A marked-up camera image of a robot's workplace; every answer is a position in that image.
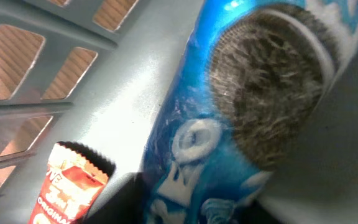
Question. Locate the blue Oreo cookie pack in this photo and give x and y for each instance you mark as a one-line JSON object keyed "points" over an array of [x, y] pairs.
{"points": [[252, 73]]}

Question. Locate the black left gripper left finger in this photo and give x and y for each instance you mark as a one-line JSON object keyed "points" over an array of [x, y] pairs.
{"points": [[121, 201]]}

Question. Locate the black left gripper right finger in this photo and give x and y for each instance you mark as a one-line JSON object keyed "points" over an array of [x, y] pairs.
{"points": [[254, 213]]}

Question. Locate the grey plastic shopping basket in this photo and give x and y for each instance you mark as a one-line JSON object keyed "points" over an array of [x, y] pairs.
{"points": [[81, 89]]}

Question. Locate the red Nescafe coffee stick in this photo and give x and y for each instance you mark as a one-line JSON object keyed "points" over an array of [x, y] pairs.
{"points": [[76, 175]]}

